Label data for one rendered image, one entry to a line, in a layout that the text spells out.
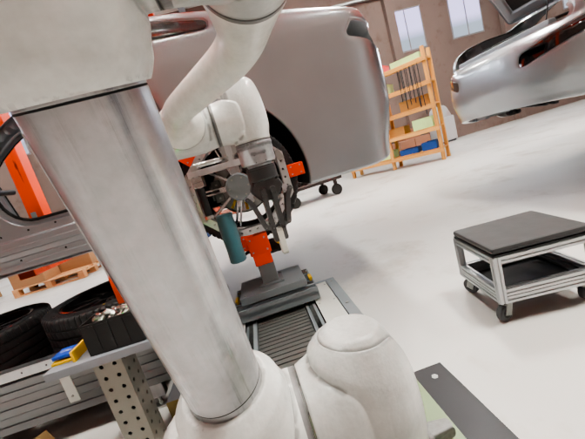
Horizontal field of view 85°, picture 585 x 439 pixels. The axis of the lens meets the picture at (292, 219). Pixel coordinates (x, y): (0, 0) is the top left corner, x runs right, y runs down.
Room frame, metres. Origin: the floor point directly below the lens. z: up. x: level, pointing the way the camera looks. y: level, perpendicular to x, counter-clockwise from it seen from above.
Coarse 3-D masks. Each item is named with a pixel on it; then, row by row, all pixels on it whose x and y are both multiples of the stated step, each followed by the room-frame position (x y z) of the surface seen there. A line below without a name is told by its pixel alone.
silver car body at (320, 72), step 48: (192, 48) 1.82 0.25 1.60; (288, 48) 1.85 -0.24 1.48; (336, 48) 1.88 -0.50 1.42; (288, 96) 1.85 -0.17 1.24; (336, 96) 1.87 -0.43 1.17; (384, 96) 1.95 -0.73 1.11; (0, 144) 3.25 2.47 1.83; (336, 144) 1.86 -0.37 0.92; (384, 144) 1.92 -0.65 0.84; (0, 192) 3.14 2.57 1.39; (0, 240) 1.73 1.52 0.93; (48, 240) 1.72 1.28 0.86
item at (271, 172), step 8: (256, 168) 0.78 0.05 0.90; (264, 168) 0.78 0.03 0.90; (272, 168) 0.80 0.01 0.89; (248, 176) 0.80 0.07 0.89; (256, 176) 0.78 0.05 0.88; (264, 176) 0.78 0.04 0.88; (272, 176) 0.79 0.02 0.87; (256, 184) 0.80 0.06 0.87; (264, 184) 0.81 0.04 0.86; (272, 184) 0.81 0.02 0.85; (280, 184) 0.82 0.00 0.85; (256, 192) 0.80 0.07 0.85
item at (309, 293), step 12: (300, 288) 1.80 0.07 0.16; (312, 288) 1.76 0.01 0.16; (264, 300) 1.79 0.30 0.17; (276, 300) 1.74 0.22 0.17; (288, 300) 1.74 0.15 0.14; (300, 300) 1.75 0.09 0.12; (312, 300) 1.76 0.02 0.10; (240, 312) 1.72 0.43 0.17; (252, 312) 1.73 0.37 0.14; (264, 312) 1.73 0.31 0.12; (276, 312) 1.74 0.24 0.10
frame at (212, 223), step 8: (280, 152) 1.74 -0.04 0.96; (200, 160) 1.70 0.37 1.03; (280, 168) 1.74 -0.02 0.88; (280, 176) 1.80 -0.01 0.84; (288, 176) 1.74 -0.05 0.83; (288, 184) 1.78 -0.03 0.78; (192, 192) 1.70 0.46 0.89; (280, 200) 1.73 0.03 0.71; (200, 208) 1.70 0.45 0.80; (200, 216) 1.69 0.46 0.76; (208, 224) 1.70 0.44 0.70; (216, 224) 1.70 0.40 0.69; (256, 224) 1.76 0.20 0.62; (240, 232) 1.71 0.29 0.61; (248, 232) 1.72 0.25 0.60; (256, 232) 1.72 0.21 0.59
